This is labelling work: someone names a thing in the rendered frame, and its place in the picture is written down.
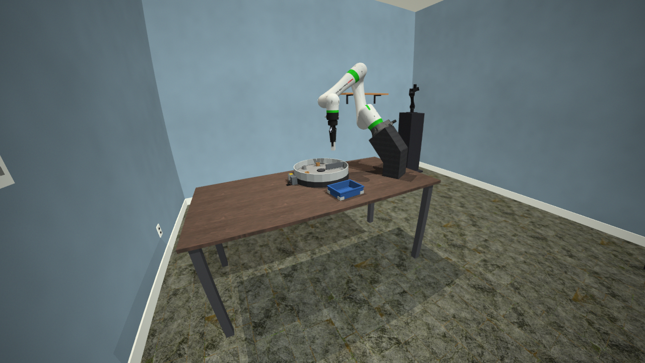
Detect blue plastic crate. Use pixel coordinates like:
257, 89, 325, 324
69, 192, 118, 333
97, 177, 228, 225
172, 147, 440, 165
327, 179, 364, 201

